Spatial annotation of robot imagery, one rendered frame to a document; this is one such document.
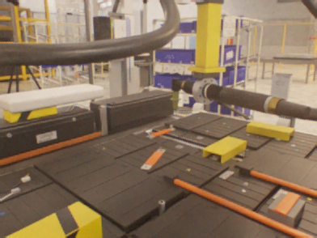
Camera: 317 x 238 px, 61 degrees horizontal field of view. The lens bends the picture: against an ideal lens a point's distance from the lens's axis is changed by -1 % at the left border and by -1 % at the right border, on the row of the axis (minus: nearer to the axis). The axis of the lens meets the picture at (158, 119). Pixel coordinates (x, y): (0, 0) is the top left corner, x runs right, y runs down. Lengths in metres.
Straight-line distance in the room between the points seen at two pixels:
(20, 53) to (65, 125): 0.61
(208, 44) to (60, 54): 0.52
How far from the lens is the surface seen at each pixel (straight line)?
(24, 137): 0.94
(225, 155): 0.85
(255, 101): 0.71
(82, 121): 1.02
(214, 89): 0.81
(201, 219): 0.58
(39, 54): 0.40
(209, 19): 0.82
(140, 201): 0.62
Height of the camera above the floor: 1.35
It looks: 16 degrees down
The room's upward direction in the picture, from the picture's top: straight up
